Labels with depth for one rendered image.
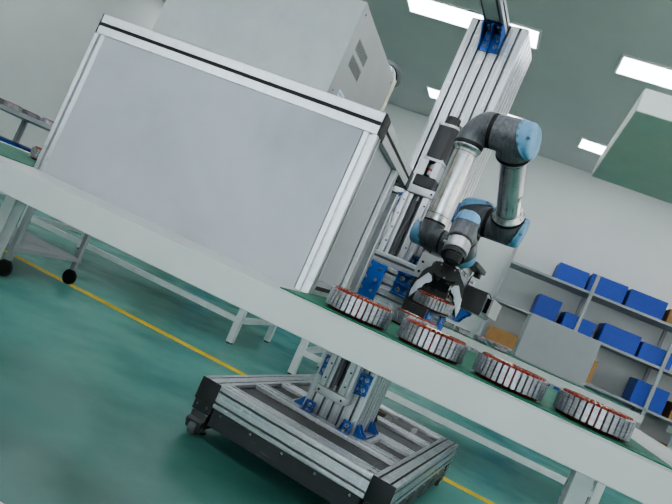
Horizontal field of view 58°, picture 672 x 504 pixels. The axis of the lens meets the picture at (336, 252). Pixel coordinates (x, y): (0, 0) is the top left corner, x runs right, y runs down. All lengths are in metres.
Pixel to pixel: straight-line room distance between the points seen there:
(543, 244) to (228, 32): 7.25
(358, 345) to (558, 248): 7.52
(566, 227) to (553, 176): 0.70
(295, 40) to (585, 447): 0.90
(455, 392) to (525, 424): 0.10
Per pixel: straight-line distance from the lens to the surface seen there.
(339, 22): 1.27
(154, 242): 1.00
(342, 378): 2.47
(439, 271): 1.70
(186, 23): 1.40
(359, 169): 1.13
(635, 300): 7.86
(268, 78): 1.24
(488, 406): 0.86
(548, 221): 8.38
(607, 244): 8.43
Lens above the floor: 0.81
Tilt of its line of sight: 1 degrees up
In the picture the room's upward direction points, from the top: 24 degrees clockwise
